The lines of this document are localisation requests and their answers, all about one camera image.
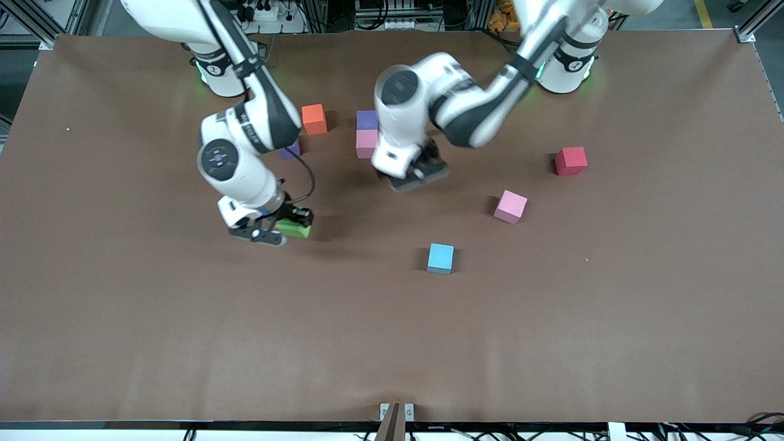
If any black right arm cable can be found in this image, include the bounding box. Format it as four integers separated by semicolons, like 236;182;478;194
287;153;317;204

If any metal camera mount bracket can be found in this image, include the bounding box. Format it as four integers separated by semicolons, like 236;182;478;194
375;402;416;441

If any grey equipment box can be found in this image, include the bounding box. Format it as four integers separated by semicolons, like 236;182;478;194
355;0;442;31

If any red foam cube block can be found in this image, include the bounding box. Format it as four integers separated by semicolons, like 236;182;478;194
554;146;589;177

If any green foam cube block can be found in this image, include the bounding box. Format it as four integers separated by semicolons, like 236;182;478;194
274;219;312;239

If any pink foam cube block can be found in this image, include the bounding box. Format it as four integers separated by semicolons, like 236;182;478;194
356;129;379;160
493;189;529;225

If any black floor cable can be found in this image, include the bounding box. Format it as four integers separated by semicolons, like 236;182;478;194
744;412;784;431

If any light blue foam cube block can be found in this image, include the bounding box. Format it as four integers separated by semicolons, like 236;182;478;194
426;243;455;275

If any white power strip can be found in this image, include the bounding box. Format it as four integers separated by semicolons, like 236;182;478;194
236;0;307;34

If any orange foam cube block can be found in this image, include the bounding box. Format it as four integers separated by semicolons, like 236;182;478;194
301;104;328;135

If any orange snack bag pile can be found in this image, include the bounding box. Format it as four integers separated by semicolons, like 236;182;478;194
490;0;521;31

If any large paper table cover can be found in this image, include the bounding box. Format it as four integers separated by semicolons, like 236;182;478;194
0;29;784;424

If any aluminium frame profile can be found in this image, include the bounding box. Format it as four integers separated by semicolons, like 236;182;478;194
0;0;83;50
732;0;772;43

